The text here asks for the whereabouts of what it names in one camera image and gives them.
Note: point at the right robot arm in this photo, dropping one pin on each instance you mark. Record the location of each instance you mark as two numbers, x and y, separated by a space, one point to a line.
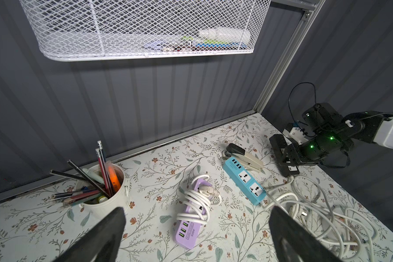
334 132

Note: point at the teal power strip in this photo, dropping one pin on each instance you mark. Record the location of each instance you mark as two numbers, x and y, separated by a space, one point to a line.
244 181

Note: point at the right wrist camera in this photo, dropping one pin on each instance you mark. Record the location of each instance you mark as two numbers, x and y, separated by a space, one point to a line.
295 134

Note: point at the white wire wall basket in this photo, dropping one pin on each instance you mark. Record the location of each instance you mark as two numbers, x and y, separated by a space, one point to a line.
117 30

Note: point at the purple power strip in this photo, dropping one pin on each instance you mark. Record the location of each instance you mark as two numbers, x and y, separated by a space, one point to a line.
198 201

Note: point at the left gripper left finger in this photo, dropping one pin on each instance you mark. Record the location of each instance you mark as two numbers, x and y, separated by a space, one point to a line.
101 243

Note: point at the black power strip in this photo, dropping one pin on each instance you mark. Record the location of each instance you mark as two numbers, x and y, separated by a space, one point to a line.
279 144

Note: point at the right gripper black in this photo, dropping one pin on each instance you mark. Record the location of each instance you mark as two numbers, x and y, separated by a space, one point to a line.
308 153

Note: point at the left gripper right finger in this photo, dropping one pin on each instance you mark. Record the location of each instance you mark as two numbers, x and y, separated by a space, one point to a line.
293 243

